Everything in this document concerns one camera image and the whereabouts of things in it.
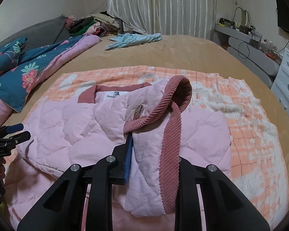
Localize pink quilted jacket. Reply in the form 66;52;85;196
6;76;231;230

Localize pile of mixed clothes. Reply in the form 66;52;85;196
65;12;123;37

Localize blue floral pink quilt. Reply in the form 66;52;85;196
0;34;101;126

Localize orange white checked blanket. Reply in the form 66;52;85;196
5;66;289;228

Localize blue floral pillow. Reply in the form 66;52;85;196
0;37;27;74

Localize grey pillow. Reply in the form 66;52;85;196
0;14;70;51

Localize white drawer cabinet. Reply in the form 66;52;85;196
271;49;289;116

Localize light blue garment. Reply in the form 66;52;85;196
105;33;162;51

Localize tan bed sheet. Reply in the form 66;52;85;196
7;35;289;230

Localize striped beige curtain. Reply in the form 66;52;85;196
107;0;216;40

